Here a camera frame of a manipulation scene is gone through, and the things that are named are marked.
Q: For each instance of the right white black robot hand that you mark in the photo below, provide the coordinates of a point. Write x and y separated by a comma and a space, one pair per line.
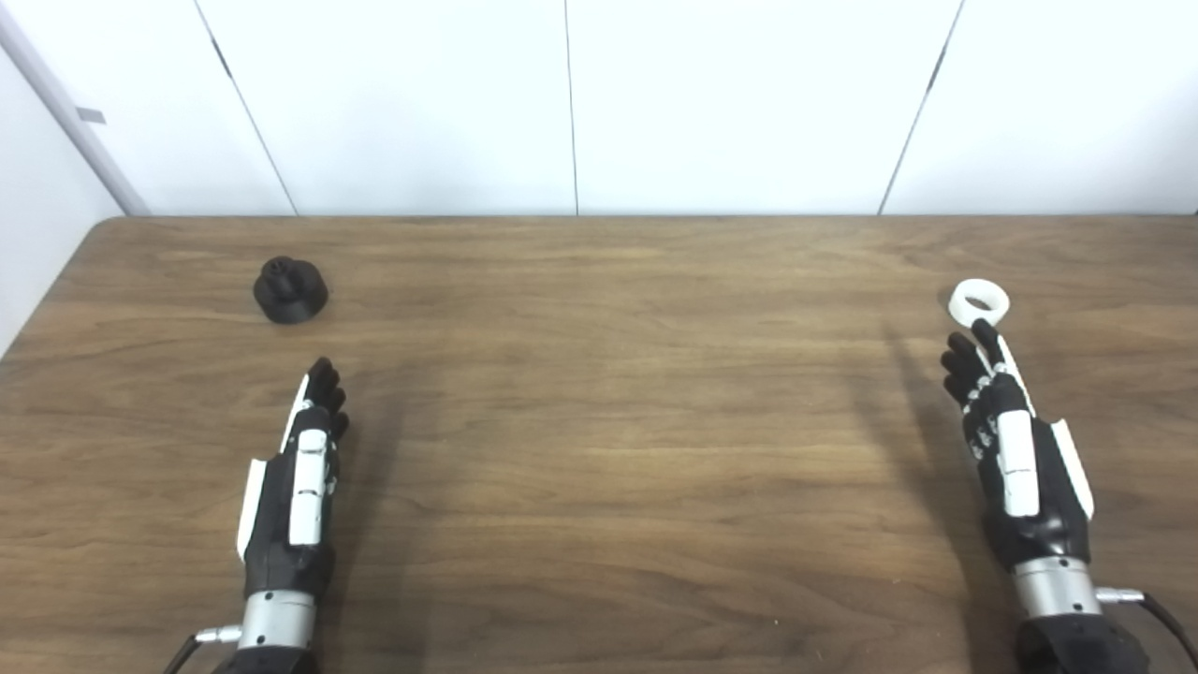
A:
1018, 468

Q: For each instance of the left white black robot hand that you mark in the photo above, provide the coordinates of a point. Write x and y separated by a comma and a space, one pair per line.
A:
307, 487

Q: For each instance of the round black part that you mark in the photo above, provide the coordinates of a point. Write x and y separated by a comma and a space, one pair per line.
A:
290, 292

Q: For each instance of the small grey wall tag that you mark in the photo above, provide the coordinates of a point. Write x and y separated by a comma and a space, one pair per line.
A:
91, 115

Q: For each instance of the grey wall corner strip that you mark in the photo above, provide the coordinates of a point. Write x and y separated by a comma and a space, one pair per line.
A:
65, 112

